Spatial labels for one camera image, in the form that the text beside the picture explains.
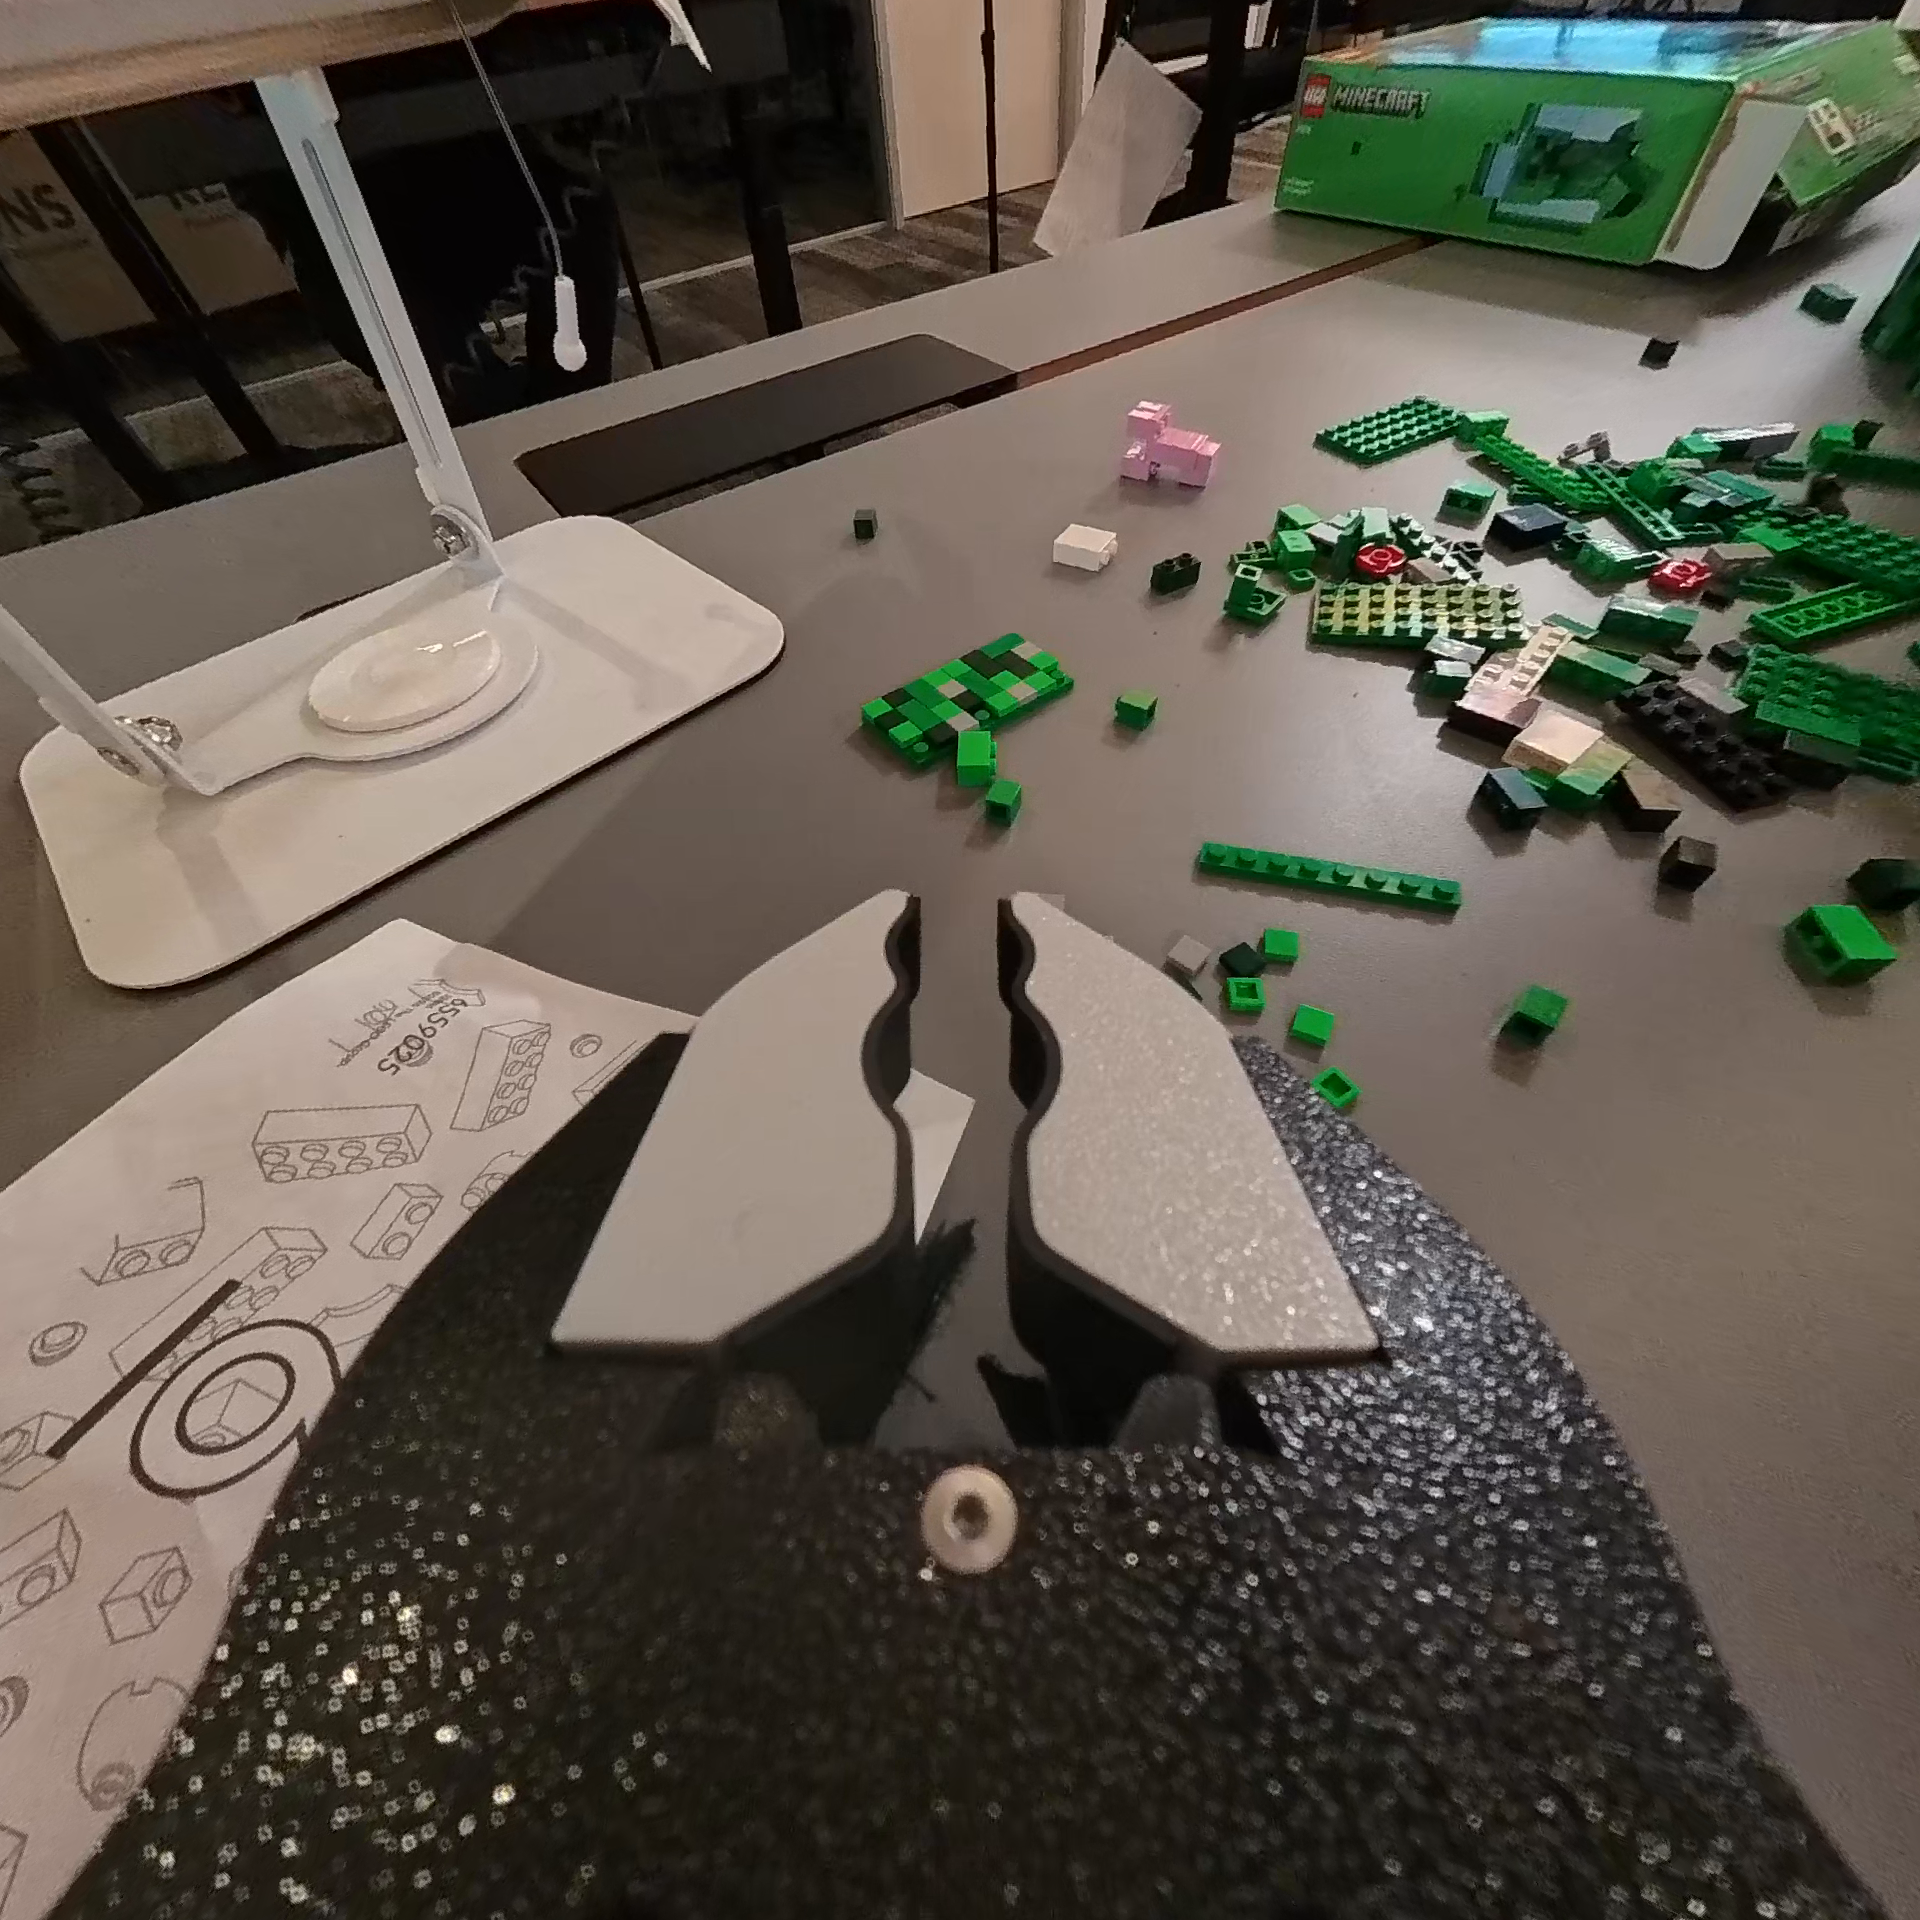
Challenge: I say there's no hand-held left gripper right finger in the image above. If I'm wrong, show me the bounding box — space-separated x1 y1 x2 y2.
996 889 1383 1375

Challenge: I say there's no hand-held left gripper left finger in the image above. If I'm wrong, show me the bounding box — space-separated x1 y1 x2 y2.
551 889 922 1365

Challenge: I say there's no long green brick strip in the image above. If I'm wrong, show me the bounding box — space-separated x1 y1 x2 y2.
1196 839 1466 912

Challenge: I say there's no printed paper bag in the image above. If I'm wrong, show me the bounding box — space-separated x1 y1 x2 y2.
0 919 975 1906

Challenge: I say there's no pile of green bricks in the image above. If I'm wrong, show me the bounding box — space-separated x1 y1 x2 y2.
1222 397 1920 987

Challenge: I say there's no grey desk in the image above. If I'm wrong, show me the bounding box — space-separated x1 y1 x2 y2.
0 180 1920 1920

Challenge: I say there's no checkered green brick plate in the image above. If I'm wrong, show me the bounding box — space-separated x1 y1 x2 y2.
859 631 1077 771

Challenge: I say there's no white book stand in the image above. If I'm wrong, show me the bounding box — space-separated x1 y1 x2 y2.
0 0 787 992

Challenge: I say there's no white studded plate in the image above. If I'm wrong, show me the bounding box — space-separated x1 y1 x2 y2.
1446 631 1578 736

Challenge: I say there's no black studded plate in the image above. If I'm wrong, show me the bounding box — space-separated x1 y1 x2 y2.
1611 679 1794 811

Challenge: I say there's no pink brick pig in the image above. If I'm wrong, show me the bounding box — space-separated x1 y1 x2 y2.
1114 401 1226 491

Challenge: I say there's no narrow green studded plate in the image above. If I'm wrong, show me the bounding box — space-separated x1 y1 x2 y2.
1463 412 1622 513

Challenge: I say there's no large green studded plate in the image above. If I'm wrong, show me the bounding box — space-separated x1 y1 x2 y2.
1747 642 1920 753

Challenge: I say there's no white hanging cloth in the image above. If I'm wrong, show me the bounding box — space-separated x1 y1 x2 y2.
1042 37 1205 256

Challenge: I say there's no green cardboard box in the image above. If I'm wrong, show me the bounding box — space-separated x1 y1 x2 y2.
1271 16 1920 272

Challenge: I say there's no large green brick box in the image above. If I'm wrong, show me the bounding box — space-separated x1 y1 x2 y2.
1861 224 1920 362

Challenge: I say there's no white pull cord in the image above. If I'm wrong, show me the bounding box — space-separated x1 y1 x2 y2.
451 0 590 372

